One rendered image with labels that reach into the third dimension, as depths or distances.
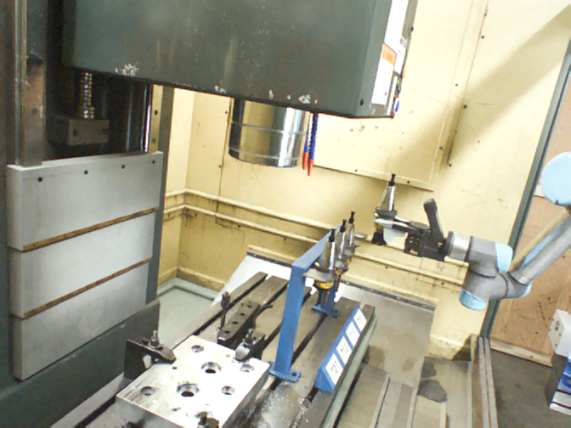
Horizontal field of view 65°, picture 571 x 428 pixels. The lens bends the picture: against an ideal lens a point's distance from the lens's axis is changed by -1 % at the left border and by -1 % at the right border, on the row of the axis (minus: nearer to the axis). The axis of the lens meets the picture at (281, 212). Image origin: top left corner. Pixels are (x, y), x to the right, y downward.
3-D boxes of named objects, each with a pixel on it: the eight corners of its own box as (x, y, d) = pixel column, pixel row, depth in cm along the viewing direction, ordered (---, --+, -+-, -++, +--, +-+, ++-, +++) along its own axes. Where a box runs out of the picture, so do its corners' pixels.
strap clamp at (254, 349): (260, 367, 126) (268, 319, 122) (239, 393, 114) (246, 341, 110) (249, 363, 127) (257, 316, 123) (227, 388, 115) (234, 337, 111)
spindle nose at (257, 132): (241, 149, 106) (248, 97, 103) (308, 162, 102) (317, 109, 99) (214, 156, 91) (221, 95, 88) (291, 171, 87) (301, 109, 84)
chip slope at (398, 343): (421, 358, 196) (436, 305, 189) (399, 474, 133) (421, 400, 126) (240, 298, 225) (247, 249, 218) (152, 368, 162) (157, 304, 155)
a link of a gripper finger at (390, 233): (370, 239, 126) (403, 246, 125) (375, 219, 124) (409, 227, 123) (370, 236, 129) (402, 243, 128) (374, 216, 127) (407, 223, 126)
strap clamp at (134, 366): (174, 389, 112) (180, 336, 108) (166, 396, 109) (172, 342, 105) (132, 370, 116) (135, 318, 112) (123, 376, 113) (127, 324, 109)
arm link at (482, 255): (505, 281, 116) (515, 250, 114) (461, 268, 120) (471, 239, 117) (503, 271, 123) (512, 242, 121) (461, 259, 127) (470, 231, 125)
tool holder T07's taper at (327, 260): (322, 260, 122) (326, 236, 121) (336, 265, 121) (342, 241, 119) (315, 264, 118) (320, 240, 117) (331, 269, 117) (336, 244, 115)
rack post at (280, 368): (301, 374, 126) (319, 277, 118) (294, 385, 121) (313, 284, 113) (268, 362, 129) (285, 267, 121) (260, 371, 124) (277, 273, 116)
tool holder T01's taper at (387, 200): (378, 205, 131) (383, 183, 129) (394, 209, 130) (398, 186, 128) (377, 208, 127) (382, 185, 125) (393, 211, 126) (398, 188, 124)
